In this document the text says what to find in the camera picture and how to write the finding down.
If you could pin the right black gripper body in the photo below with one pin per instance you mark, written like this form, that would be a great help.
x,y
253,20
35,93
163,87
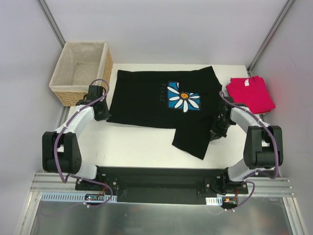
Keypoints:
x,y
217,130

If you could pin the left slotted cable duct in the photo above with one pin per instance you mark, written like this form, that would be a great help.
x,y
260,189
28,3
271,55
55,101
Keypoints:
x,y
77,197

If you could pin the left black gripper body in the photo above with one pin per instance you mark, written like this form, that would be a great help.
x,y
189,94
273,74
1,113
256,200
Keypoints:
x,y
103,113

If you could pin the aluminium frame post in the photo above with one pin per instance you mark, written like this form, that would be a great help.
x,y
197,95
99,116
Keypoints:
x,y
270,35
52,22

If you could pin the black t shirt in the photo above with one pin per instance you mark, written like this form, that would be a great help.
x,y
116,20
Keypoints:
x,y
186,101

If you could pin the folded red t shirt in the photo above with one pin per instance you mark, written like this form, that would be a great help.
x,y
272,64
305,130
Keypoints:
x,y
252,92

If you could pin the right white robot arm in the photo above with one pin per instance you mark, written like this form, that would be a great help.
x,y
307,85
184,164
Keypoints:
x,y
263,149

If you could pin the right slotted cable duct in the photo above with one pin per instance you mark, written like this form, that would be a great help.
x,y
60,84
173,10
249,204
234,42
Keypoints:
x,y
214,201

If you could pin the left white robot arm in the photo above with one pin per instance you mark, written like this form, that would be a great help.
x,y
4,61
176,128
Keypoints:
x,y
60,148

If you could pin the wicker basket with liner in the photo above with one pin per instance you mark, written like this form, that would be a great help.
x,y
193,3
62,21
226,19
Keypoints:
x,y
79,64

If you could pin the front aluminium rail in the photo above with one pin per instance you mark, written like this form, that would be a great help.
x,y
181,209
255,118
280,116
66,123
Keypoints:
x,y
51,182

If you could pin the left aluminium frame post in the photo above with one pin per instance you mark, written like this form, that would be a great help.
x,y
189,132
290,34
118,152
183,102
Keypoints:
x,y
52,22

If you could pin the right aluminium frame post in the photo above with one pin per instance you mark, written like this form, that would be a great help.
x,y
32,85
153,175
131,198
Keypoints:
x,y
270,35

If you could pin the slotted cable duct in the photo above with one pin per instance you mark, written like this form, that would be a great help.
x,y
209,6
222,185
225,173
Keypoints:
x,y
77,197
214,201

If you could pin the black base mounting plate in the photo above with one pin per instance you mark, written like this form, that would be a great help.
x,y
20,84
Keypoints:
x,y
167,185

